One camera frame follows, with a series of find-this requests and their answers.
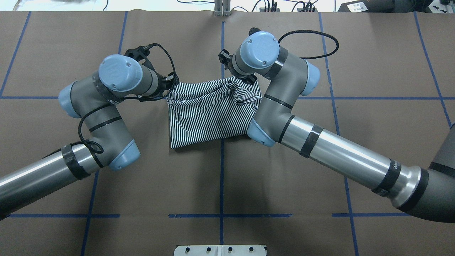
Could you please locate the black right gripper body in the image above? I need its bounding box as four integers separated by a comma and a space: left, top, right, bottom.
224, 53, 257, 85

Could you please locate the aluminium frame post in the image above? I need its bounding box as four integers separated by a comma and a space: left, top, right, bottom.
213, 0, 232, 17

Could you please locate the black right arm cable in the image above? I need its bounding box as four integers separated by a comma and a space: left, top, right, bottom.
277, 30, 339, 60

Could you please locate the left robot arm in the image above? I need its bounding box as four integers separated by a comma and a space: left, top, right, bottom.
0, 43, 179, 220

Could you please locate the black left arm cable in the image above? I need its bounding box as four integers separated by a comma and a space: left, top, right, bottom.
77, 43, 178, 154

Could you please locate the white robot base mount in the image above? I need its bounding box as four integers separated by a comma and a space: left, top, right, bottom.
173, 244, 268, 256

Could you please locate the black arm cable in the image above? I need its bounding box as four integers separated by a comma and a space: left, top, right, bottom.
77, 43, 178, 154
277, 30, 339, 60

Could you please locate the striped polo shirt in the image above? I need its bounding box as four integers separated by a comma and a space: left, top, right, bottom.
166, 76, 262, 149

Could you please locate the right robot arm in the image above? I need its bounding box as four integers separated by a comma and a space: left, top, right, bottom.
218, 28, 455, 223

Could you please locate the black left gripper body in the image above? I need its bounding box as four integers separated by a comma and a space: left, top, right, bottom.
124, 45, 173, 100

